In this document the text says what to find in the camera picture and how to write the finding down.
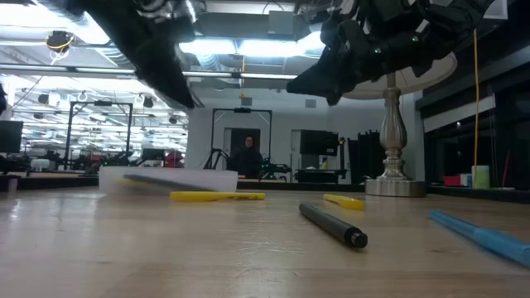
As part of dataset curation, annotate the person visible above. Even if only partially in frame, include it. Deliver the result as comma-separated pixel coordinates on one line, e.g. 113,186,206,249
229,135,265,180

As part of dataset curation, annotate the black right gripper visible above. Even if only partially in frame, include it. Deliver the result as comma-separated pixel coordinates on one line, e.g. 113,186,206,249
285,16,423,107

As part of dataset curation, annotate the black gantry frame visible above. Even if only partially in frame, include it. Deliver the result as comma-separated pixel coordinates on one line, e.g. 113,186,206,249
210,108,273,179
64,100,134,171

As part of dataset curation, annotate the white shade silver table lamp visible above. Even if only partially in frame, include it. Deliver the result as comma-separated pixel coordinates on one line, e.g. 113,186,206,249
341,24,459,198

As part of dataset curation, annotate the black wall screen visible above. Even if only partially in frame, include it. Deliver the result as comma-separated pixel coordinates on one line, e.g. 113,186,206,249
299,129,340,157

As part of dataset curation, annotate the blue pen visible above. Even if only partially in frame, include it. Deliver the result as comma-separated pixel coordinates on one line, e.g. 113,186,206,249
427,208,530,269

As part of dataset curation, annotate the black monitor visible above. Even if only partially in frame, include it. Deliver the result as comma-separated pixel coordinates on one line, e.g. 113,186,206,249
0,120,25,155

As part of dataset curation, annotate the green white container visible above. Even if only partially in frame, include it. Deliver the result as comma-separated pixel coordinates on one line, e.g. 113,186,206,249
471,165,491,190

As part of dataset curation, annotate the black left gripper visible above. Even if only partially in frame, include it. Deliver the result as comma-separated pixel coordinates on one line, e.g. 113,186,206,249
82,0,195,109

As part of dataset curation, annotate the black ceiling cable reel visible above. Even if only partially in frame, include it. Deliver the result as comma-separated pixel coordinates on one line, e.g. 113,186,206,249
45,30,75,55

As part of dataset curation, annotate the clear supply box pink lid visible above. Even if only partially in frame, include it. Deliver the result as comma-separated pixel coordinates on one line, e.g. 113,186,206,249
98,166,239,196

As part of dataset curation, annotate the black pen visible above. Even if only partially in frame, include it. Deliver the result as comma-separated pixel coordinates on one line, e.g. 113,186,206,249
298,202,369,250

